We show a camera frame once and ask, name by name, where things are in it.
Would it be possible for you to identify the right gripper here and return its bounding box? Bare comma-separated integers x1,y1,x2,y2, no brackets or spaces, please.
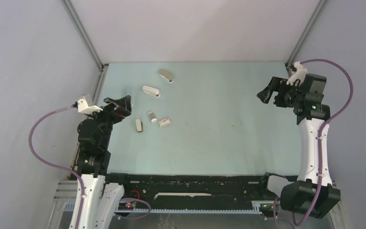
257,76,305,108

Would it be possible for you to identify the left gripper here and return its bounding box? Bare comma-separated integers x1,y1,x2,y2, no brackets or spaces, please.
85,95,131,148

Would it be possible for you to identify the beige brown stapler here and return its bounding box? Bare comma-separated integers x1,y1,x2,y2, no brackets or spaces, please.
135,118,143,133

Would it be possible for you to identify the light blue stapler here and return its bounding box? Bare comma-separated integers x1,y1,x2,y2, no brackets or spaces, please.
126,87,134,107

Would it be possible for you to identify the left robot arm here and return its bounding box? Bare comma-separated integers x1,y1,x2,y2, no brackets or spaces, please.
70,94,132,229

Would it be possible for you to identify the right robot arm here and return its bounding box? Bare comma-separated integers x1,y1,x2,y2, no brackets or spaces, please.
257,74,341,219

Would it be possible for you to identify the white stapler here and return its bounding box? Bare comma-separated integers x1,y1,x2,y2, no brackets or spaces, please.
142,85,160,98

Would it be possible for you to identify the olive green stapler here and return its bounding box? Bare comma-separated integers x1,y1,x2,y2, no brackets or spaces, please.
159,69,174,83

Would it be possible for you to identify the open staple tray box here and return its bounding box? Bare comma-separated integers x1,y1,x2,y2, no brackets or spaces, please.
147,111,157,123

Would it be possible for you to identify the white staple box sleeve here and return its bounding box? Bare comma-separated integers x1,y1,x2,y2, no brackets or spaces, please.
158,117,171,127

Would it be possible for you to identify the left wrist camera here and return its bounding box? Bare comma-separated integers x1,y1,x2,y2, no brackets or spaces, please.
76,94,103,115

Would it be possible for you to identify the right aluminium frame post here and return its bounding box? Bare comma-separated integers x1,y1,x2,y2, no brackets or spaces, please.
285,0,327,67

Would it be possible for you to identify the aluminium frame post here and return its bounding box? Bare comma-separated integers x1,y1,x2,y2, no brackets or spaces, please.
61,0,104,71
285,0,327,67

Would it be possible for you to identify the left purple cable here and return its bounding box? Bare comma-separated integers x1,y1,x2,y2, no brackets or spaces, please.
28,105,87,229

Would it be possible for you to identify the left aluminium frame post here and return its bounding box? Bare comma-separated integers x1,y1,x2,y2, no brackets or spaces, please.
61,0,104,71

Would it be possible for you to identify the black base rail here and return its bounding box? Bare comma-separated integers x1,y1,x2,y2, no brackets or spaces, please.
105,173,276,211

